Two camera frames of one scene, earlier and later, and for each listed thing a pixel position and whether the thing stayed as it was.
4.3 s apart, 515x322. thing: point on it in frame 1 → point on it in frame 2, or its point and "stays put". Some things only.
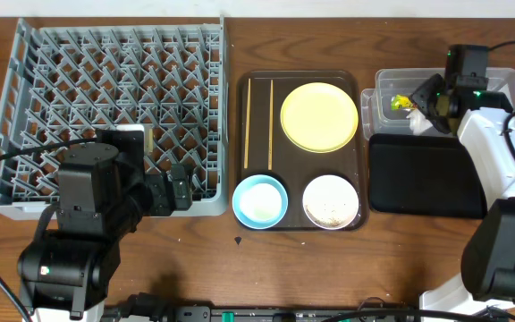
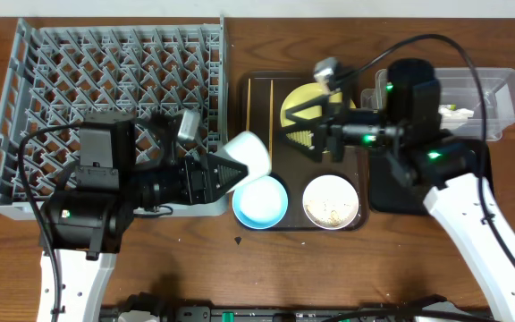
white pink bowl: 330,202 stays put
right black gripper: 420,95 → 329,136
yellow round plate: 319,117 stays put
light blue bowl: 260,201 stays put
